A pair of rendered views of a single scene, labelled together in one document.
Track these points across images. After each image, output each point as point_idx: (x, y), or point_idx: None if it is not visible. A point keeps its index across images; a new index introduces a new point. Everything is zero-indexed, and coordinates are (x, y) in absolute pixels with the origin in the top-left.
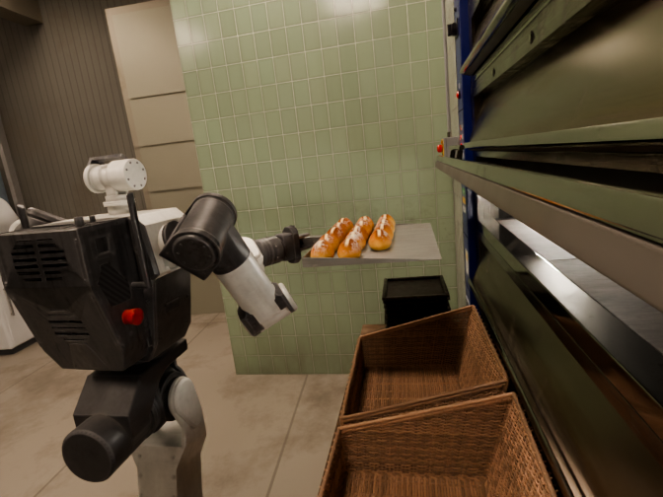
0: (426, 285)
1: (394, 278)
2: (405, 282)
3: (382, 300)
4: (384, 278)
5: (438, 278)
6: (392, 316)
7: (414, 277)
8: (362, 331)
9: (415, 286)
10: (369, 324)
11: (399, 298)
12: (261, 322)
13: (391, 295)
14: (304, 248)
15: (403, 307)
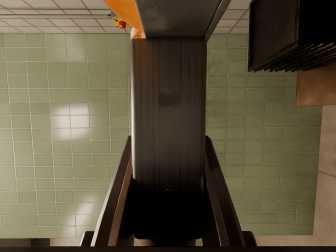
0: (266, 7)
1: (249, 59)
2: (256, 43)
3: (301, 45)
4: (247, 71)
5: (253, 6)
6: (327, 33)
7: (250, 34)
8: (311, 103)
9: (267, 21)
10: (296, 98)
11: (300, 17)
12: None
13: (286, 41)
14: (210, 181)
15: (315, 12)
